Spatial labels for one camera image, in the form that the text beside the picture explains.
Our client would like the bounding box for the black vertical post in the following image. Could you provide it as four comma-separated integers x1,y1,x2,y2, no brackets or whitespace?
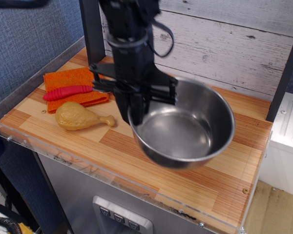
79,0,106,65
266,46,293,122

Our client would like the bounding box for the black vertical post right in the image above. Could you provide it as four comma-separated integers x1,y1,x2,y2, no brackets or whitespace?
266,46,293,122

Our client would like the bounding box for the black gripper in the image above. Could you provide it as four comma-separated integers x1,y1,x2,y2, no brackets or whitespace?
89,40,178,126

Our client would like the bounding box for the yellow object bottom left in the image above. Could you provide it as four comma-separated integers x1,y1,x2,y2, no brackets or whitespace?
18,223,35,234

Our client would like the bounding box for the orange folded cloth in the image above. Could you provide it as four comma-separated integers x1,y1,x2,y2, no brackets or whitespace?
43,68,110,114

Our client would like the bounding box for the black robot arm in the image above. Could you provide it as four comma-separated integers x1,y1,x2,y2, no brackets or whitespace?
89,0,178,126

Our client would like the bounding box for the black vertical post left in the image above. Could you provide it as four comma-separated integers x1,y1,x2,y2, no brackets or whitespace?
79,0,106,65

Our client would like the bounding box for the clear acrylic counter guard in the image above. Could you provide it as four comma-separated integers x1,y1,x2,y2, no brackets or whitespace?
0,111,272,234

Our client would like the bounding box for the stainless steel cabinet front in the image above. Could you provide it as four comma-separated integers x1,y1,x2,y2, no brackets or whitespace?
38,154,210,234

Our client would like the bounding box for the black braided cable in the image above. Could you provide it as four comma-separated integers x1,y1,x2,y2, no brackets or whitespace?
0,215,24,234

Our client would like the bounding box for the silver button control panel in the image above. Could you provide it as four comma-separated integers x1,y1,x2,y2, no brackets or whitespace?
92,195,153,234

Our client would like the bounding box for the plastic toy chicken drumstick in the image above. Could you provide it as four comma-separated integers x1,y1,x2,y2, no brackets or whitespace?
55,102,115,131

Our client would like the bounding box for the red handled metal spoon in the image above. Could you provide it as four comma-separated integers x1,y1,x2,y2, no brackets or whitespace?
43,85,105,101

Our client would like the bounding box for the white ribbed appliance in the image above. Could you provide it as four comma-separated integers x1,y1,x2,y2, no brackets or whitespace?
259,93,293,195

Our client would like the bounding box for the stainless steel pot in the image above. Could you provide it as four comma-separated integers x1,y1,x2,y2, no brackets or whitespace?
127,77,235,170

